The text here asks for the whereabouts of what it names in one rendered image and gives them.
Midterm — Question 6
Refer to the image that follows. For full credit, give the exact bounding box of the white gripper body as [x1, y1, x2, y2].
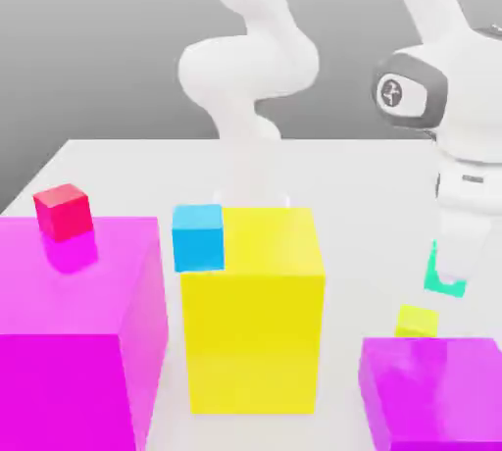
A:
[433, 160, 502, 226]

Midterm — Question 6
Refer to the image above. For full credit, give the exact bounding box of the small green cube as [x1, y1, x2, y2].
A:
[423, 239, 468, 298]

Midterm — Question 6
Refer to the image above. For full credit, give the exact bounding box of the small yellow cube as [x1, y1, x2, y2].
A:
[394, 304, 440, 339]

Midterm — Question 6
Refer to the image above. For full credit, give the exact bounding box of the small blue cube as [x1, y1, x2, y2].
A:
[171, 203, 226, 274]

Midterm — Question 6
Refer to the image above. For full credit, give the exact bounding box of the small red cube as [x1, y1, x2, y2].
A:
[32, 182, 94, 243]

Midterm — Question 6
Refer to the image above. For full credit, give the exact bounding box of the large purple box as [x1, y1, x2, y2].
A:
[357, 336, 502, 451]

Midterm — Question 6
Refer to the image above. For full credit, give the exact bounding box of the large yellow box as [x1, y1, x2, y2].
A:
[179, 206, 326, 416]

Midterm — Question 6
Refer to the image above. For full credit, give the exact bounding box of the large magenta box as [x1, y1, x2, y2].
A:
[0, 216, 170, 451]

